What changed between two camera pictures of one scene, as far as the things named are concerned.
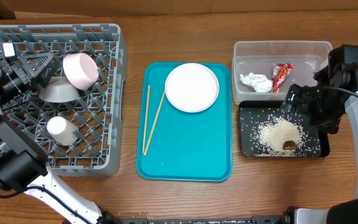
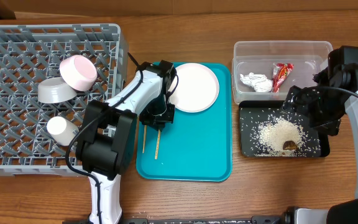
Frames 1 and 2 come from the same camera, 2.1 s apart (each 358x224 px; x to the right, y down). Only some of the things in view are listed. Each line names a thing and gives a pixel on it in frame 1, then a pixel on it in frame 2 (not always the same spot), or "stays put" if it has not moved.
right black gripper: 305,101 stays put
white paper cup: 62,131 stays put
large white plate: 191,88 stays put
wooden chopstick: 155,122 to 157,145
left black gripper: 33,74 to 158,122
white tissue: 259,82 stays put
